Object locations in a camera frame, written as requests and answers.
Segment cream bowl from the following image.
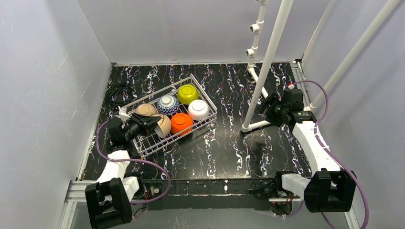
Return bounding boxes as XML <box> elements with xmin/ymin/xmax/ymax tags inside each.
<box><xmin>152</xmin><ymin>114</ymin><xmax>171</xmax><ymax>138</ymax></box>
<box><xmin>135</xmin><ymin>103</ymin><xmax>158</xmax><ymax>116</ymax></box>
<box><xmin>171</xmin><ymin>113</ymin><xmax>194</xmax><ymax>136</ymax></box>

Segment red patterned bowl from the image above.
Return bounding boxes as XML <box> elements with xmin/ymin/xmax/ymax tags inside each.
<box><xmin>157</xmin><ymin>95</ymin><xmax>180</xmax><ymax>116</ymax></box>

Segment yellow-green bowl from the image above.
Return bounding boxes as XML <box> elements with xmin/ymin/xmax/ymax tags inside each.
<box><xmin>177</xmin><ymin>84</ymin><xmax>199</xmax><ymax>105</ymax></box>

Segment white bowl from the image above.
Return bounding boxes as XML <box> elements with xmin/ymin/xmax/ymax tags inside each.
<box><xmin>187</xmin><ymin>99</ymin><xmax>210</xmax><ymax>121</ymax></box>

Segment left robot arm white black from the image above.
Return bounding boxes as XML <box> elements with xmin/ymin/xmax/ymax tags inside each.
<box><xmin>85</xmin><ymin>113</ymin><xmax>162</xmax><ymax>229</ymax></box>

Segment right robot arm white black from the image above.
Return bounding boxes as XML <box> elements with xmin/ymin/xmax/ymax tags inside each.
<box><xmin>256</xmin><ymin>89</ymin><xmax>356</xmax><ymax>213</ymax></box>

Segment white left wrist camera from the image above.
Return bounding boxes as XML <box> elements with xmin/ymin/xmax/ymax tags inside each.
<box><xmin>118</xmin><ymin>107</ymin><xmax>130</xmax><ymax>122</ymax></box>

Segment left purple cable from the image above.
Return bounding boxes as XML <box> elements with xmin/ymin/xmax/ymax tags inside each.
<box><xmin>96</xmin><ymin>119</ymin><xmax>172</xmax><ymax>219</ymax></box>

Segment white wire dish rack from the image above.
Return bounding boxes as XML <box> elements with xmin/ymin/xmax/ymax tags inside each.
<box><xmin>119</xmin><ymin>74</ymin><xmax>217</xmax><ymax>157</ymax></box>

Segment coiled black cable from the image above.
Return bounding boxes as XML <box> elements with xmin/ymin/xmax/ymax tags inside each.
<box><xmin>105</xmin><ymin>83</ymin><xmax>135</xmax><ymax>111</ymax></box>

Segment white PVC pipe frame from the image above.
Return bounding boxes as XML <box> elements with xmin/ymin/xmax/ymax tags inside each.
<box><xmin>241</xmin><ymin>0</ymin><xmax>401</xmax><ymax>134</ymax></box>

